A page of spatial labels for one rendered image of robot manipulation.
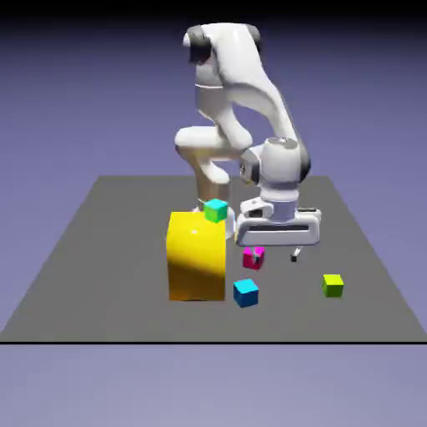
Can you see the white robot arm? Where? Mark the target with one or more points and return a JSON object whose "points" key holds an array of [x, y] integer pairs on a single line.
{"points": [[243, 83]]}

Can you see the large yellow box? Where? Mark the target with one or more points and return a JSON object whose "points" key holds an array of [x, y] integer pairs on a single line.
{"points": [[196, 257]]}

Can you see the small green cube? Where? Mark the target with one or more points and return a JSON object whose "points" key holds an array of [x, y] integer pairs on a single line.
{"points": [[215, 210]]}

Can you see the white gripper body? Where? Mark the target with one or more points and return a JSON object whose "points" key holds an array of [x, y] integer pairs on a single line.
{"points": [[310, 230]]}

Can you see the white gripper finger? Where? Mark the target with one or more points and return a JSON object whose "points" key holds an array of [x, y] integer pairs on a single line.
{"points": [[257, 256], [295, 256]]}

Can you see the small magenta cube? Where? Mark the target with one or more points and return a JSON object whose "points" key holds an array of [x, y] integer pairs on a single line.
{"points": [[247, 260]]}

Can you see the small blue cube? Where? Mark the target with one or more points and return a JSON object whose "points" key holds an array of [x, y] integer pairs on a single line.
{"points": [[246, 293]]}

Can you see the small lime cube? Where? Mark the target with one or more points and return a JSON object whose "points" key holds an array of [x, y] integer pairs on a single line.
{"points": [[333, 286]]}

